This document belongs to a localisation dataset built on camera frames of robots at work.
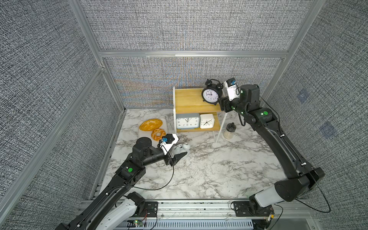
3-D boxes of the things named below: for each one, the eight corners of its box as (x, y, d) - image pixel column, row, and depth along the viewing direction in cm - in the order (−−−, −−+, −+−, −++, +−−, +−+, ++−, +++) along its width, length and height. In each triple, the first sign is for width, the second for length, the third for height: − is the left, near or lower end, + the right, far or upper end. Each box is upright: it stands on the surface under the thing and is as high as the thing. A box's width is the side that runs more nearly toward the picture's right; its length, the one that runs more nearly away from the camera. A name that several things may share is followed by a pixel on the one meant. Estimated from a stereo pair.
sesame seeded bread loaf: (141, 134, 106) (139, 129, 102) (141, 125, 111) (139, 121, 107) (163, 129, 108) (162, 125, 104) (162, 121, 113) (161, 117, 109)
